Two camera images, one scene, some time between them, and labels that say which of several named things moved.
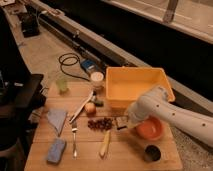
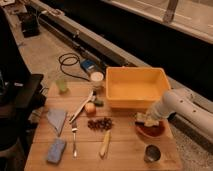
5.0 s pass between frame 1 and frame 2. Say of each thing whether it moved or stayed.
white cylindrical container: stayed
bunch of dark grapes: stayed
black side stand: stayed
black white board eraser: moved
